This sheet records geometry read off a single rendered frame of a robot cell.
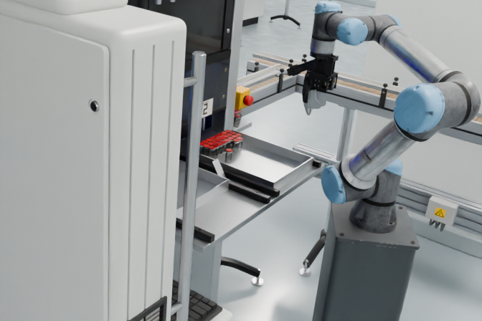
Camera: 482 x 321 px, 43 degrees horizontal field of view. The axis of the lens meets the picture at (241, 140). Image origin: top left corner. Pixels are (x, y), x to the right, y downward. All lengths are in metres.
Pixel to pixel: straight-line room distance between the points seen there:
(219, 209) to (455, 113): 0.71
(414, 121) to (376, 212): 0.50
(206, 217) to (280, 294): 1.27
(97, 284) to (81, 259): 0.05
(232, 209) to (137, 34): 0.95
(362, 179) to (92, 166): 0.97
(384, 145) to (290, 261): 1.62
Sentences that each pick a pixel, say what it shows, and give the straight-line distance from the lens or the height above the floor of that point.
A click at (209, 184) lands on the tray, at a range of 1.93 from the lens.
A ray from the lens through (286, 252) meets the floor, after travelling 3.27.
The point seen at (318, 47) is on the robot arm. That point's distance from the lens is 1.91.
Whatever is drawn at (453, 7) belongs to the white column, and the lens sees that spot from 3.28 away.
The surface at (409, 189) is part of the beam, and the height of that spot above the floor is 0.54.
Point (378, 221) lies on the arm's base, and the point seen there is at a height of 0.83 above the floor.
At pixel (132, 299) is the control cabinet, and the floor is 1.05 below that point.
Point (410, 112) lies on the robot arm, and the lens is 1.56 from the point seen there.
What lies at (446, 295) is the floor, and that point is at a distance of 3.24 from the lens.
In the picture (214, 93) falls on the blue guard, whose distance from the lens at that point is 2.18.
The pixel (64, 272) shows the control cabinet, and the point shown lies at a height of 1.08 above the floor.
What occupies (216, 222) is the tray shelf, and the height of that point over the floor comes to 0.88.
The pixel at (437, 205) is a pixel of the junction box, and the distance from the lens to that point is 2.84.
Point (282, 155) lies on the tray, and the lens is 2.18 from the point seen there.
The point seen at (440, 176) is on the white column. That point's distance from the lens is 3.50.
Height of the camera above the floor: 1.78
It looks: 23 degrees down
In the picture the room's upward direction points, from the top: 6 degrees clockwise
